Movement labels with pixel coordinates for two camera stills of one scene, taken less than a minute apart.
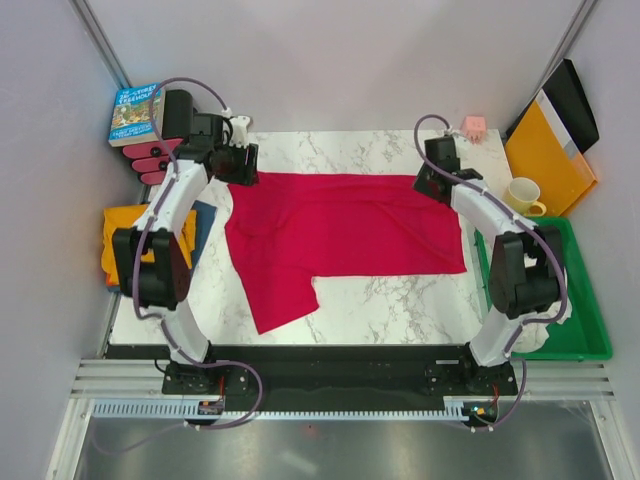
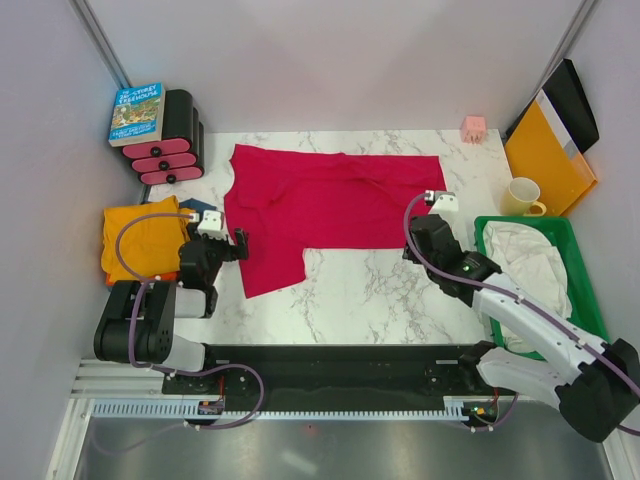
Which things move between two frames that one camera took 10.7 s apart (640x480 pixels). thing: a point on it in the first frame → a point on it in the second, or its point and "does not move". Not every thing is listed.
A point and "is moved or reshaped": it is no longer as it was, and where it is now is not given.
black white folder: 566,105 does not move
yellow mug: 522,194 does not move
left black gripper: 247,175 → 232,252
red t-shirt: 287,228 is moved or reshaped
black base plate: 403,372 does not move
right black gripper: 419,181 → 408,255
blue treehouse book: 131,121 does not move
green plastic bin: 584,334 does not move
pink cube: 474,128 does not move
